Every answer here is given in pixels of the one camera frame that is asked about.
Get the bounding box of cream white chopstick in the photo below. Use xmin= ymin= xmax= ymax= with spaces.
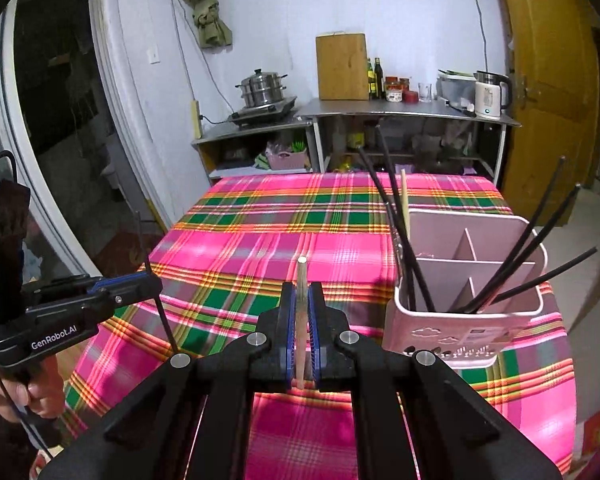
xmin=294 ymin=256 xmax=309 ymax=389
xmin=400 ymin=169 xmax=411 ymax=240

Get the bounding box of black chopstick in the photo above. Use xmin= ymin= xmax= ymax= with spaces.
xmin=375 ymin=126 xmax=416 ymax=311
xmin=356 ymin=146 xmax=436 ymax=313
xmin=457 ymin=183 xmax=581 ymax=314
xmin=133 ymin=210 xmax=180 ymax=354
xmin=493 ymin=246 xmax=598 ymax=304
xmin=465 ymin=155 xmax=566 ymax=314

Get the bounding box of metal kitchen counter shelf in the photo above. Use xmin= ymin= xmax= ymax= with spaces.
xmin=297 ymin=99 xmax=519 ymax=182

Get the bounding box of left hand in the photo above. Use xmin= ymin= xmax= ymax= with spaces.
xmin=0 ymin=356 xmax=65 ymax=422

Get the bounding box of pink plaid tablecloth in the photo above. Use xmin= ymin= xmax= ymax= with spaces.
xmin=59 ymin=174 xmax=577 ymax=471

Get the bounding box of pink plastic utensil basket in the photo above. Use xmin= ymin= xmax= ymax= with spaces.
xmin=382 ymin=209 xmax=544 ymax=370

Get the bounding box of pink storage basket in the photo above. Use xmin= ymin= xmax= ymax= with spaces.
xmin=265 ymin=148 xmax=308 ymax=171

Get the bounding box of low metal side shelf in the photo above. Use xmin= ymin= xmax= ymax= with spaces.
xmin=192 ymin=117 xmax=330 ymax=182

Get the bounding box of black induction cooker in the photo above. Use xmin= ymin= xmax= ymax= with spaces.
xmin=227 ymin=96 xmax=297 ymax=128

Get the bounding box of stainless steel steamer pot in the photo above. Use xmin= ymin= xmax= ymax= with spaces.
xmin=236 ymin=68 xmax=287 ymax=108

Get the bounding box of red lidded jar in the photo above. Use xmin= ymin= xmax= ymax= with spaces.
xmin=385 ymin=76 xmax=419 ymax=104

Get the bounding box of dark oil bottle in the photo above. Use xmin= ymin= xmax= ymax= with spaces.
xmin=374 ymin=58 xmax=385 ymax=100

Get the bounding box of wooden cutting board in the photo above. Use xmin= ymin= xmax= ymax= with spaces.
xmin=315 ymin=32 xmax=368 ymax=101

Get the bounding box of grey plastic container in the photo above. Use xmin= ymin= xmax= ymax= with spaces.
xmin=436 ymin=70 xmax=476 ymax=107

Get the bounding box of white electric kettle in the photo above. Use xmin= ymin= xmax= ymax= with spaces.
xmin=475 ymin=70 xmax=513 ymax=119

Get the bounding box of green hanging cloth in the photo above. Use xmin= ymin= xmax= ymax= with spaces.
xmin=184 ymin=0 xmax=233 ymax=49

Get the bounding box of yellow wooden door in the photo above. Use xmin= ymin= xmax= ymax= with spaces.
xmin=502 ymin=0 xmax=600 ymax=222

